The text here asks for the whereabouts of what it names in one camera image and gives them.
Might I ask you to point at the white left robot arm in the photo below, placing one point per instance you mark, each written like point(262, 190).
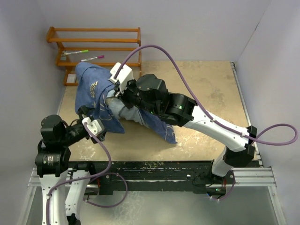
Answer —
point(61, 206)

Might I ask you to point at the small white box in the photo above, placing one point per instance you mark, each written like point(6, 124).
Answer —
point(71, 78)

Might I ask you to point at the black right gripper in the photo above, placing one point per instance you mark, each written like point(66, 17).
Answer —
point(123, 95)

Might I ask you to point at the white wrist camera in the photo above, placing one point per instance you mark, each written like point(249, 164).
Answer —
point(125, 75)
point(93, 127)

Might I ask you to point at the pink capped marker pen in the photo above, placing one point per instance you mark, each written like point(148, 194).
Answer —
point(93, 58)

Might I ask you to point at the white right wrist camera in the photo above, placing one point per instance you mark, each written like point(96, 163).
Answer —
point(125, 75)

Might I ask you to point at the blue pillowcase with yellow drawings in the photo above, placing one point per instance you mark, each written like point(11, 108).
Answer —
point(93, 89)

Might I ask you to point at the orange wooden shelf rack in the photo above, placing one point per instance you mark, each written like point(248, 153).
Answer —
point(113, 43)

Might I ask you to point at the green capped marker pen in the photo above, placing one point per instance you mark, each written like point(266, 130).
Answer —
point(75, 52)

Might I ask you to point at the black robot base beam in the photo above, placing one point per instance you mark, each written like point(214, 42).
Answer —
point(165, 176)

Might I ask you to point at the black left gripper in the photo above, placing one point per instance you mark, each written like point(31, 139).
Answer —
point(83, 111)

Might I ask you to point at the aluminium table edge rail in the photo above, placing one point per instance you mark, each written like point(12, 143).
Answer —
point(252, 176)

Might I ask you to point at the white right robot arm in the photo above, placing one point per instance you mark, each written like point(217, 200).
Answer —
point(151, 95)

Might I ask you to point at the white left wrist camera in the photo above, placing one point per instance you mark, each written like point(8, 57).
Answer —
point(93, 127)

